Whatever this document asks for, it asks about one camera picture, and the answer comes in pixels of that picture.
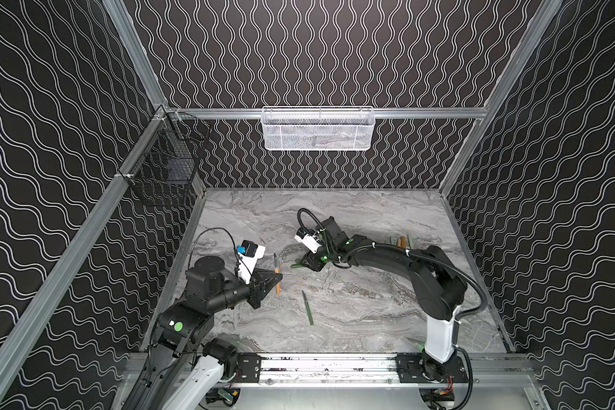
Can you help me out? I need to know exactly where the white wire mesh basket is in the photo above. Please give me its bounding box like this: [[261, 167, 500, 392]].
[[261, 114, 376, 151]]

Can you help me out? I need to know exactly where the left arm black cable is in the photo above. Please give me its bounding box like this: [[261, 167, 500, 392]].
[[188, 226, 240, 273]]

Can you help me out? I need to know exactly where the aluminium frame back bar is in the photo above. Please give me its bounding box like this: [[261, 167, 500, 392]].
[[167, 106, 489, 121]]

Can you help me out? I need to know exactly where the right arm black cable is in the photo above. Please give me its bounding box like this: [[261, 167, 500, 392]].
[[296, 207, 489, 410]]

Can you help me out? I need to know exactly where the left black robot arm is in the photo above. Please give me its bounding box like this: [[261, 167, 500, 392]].
[[123, 256, 283, 409]]

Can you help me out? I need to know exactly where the aluminium frame bar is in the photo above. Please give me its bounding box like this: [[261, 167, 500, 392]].
[[0, 106, 167, 403], [167, 106, 489, 121]]

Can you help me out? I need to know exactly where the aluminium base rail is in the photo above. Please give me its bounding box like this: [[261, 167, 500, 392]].
[[127, 351, 539, 386]]

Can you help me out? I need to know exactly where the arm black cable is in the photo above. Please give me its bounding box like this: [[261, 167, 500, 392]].
[[188, 226, 240, 273], [296, 207, 489, 410]]

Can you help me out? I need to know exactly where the dark green pen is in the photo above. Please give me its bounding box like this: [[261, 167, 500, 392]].
[[302, 290, 314, 326]]

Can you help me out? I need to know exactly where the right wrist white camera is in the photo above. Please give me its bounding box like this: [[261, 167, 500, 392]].
[[295, 227, 322, 254]]

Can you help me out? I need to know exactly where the aluminium frame left bar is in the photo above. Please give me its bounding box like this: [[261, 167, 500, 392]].
[[0, 106, 167, 403]]

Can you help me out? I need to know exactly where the black wire mesh basket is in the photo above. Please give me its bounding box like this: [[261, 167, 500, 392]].
[[120, 104, 204, 209]]

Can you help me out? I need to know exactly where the wrist white camera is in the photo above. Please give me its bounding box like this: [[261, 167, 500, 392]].
[[295, 227, 322, 254], [237, 240, 266, 285]]

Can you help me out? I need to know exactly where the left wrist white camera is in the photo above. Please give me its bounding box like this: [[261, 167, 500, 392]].
[[237, 240, 266, 285]]

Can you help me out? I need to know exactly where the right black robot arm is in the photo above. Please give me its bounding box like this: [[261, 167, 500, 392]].
[[295, 208, 488, 365]]

